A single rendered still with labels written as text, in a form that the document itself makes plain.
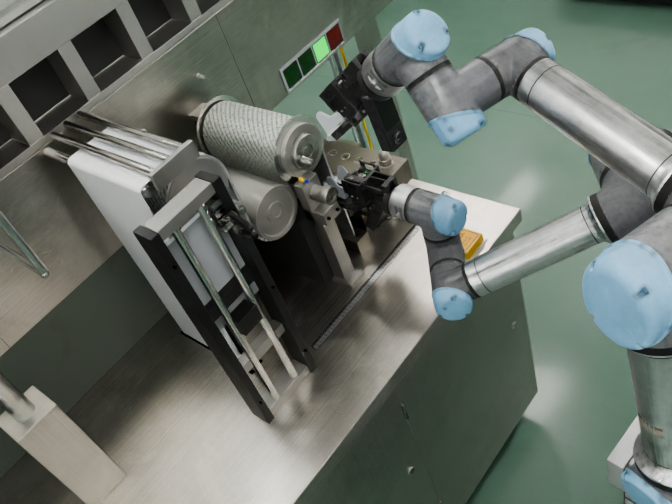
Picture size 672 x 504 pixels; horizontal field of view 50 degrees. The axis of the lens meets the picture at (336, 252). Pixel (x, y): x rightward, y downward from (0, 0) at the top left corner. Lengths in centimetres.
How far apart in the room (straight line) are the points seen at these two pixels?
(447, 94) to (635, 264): 38
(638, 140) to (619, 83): 270
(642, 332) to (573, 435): 155
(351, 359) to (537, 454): 99
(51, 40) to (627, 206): 110
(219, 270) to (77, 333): 52
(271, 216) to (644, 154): 78
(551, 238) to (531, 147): 203
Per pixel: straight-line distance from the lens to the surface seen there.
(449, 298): 140
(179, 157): 127
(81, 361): 176
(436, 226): 144
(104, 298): 172
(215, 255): 128
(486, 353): 192
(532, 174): 323
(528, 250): 137
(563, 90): 107
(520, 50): 112
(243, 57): 181
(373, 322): 159
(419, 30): 106
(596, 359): 257
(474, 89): 108
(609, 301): 89
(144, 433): 165
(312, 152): 152
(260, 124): 153
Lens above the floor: 209
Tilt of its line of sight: 42 degrees down
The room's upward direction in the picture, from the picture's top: 22 degrees counter-clockwise
